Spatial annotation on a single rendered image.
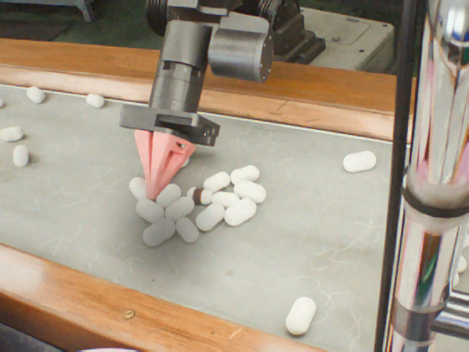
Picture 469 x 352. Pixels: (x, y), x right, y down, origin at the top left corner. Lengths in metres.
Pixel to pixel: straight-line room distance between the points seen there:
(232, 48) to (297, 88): 0.16
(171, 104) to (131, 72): 0.25
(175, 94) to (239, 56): 0.08
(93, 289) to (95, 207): 0.15
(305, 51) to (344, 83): 0.63
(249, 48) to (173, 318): 0.29
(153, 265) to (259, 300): 0.12
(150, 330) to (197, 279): 0.08
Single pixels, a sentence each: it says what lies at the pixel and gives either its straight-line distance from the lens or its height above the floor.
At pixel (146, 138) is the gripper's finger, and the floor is 0.82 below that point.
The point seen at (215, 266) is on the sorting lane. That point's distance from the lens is 0.53.
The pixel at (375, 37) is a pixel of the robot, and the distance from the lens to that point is 1.45.
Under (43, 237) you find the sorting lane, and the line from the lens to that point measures 0.64.
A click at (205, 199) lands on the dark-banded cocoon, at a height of 0.75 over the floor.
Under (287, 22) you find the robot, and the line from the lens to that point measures 1.29.
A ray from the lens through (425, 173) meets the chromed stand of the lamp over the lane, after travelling 0.16.
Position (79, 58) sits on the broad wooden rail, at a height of 0.76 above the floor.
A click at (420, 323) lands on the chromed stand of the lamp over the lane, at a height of 0.96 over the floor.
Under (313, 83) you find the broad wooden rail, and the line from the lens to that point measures 0.72.
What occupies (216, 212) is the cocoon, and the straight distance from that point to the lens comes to 0.56.
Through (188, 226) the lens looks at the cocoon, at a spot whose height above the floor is 0.76.
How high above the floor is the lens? 1.15
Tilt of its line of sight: 42 degrees down
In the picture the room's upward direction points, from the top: 11 degrees counter-clockwise
